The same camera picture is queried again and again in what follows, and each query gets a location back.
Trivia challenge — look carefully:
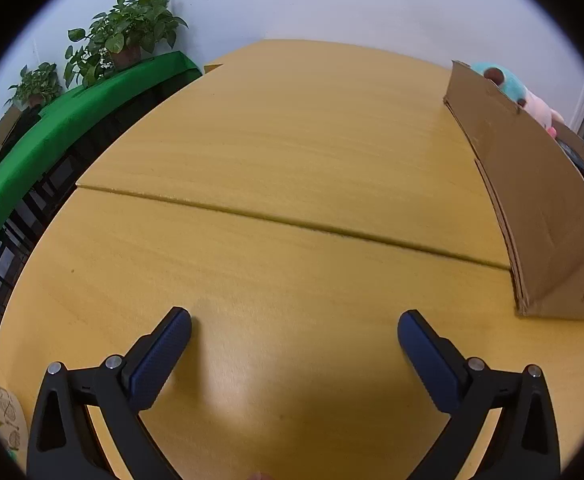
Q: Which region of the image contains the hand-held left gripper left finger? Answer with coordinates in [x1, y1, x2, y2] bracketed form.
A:
[26, 306, 193, 480]

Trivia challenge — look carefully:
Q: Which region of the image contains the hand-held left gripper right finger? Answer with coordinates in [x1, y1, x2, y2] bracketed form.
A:
[397, 310, 561, 480]

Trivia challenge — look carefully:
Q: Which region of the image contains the shallow cardboard box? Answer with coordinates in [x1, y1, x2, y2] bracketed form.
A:
[443, 60, 584, 322]

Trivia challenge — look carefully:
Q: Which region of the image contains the black product box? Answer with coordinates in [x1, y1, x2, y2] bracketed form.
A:
[559, 141, 584, 188]

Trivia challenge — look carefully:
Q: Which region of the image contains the teal and pink plush toy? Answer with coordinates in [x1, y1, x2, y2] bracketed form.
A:
[470, 62, 566, 139]

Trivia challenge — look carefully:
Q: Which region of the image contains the wooden desktop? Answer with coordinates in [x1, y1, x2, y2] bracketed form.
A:
[0, 39, 584, 480]

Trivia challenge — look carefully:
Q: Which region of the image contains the green table cloth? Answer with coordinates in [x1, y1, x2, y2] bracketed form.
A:
[0, 51, 203, 291]

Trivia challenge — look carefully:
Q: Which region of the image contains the small potted green plant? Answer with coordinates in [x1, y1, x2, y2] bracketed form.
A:
[4, 62, 64, 111]

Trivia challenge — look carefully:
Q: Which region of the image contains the large potted green plant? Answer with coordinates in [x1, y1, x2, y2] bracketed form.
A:
[64, 0, 189, 88]

